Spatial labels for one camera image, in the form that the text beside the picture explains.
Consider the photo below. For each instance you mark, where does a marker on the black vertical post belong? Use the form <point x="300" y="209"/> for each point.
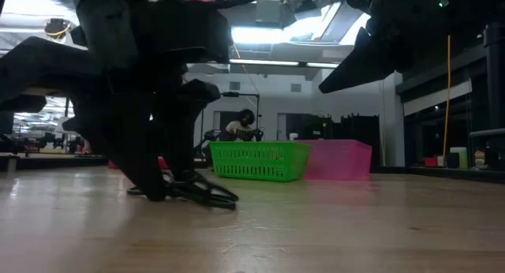
<point x="494" y="87"/>

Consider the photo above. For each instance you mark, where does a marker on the green plastic basket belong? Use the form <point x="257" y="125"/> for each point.
<point x="260" y="162"/>

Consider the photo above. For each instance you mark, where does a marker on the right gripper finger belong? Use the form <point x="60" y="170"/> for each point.
<point x="359" y="68"/>

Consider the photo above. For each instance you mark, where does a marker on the dark monitor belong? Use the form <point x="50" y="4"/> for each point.
<point x="6" y="123"/>

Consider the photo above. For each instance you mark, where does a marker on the grey ceiling box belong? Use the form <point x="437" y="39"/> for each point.
<point x="268" y="10"/>

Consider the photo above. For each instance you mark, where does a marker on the white cup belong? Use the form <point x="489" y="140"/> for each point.
<point x="293" y="136"/>

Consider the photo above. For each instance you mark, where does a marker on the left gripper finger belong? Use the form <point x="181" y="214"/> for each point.
<point x="126" y="146"/>
<point x="179" y="139"/>

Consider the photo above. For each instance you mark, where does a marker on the pale green container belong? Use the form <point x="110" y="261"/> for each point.
<point x="459" y="156"/>

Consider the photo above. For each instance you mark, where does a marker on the long ceiling light bar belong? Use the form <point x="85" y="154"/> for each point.
<point x="268" y="62"/>

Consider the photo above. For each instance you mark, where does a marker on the pink plastic bin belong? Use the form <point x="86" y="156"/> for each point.
<point x="343" y="158"/>

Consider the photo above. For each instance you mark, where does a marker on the black metal frame stand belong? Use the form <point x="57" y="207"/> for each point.
<point x="240" y="94"/>

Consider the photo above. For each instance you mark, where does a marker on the small figurine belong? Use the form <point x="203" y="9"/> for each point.
<point x="480" y="159"/>

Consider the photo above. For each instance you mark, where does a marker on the person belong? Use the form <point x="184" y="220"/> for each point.
<point x="241" y="127"/>

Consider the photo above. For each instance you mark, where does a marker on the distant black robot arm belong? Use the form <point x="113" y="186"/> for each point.
<point x="211" y="135"/>
<point x="257" y="135"/>

